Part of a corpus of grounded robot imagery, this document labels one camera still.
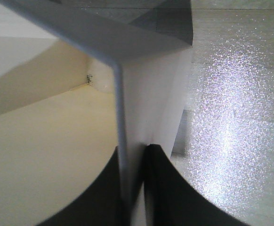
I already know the white trash bin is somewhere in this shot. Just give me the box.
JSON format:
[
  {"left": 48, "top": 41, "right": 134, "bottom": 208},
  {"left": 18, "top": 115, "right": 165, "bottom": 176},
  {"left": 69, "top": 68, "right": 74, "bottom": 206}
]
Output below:
[{"left": 0, "top": 0, "right": 192, "bottom": 226}]

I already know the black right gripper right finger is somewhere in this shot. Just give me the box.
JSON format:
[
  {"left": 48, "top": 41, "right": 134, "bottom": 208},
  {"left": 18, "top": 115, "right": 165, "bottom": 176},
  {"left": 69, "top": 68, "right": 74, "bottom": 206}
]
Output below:
[{"left": 144, "top": 144, "right": 243, "bottom": 226}]

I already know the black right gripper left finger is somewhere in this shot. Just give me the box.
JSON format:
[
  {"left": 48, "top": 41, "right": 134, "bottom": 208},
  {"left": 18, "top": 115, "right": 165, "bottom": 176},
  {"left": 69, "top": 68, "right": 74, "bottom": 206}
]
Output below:
[{"left": 39, "top": 148, "right": 128, "bottom": 226}]

